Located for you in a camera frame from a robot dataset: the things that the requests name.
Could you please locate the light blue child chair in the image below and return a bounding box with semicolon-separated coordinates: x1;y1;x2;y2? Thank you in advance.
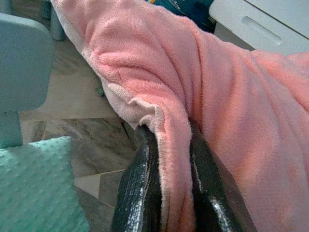
0;12;56;148
40;0;66;41

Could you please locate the white storage box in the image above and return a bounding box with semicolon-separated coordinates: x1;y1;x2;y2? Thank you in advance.
209;0;309;57

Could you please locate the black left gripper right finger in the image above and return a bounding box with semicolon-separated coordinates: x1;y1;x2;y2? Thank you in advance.
189;118;257;232

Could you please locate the teal dotted cushion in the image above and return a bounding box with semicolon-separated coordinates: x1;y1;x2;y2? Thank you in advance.
0;136;90;232

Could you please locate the pink pillow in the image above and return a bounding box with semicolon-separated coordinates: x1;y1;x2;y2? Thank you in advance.
49;0;309;232

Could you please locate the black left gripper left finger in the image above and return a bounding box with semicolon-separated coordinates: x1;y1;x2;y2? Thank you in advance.
112;124;167;232

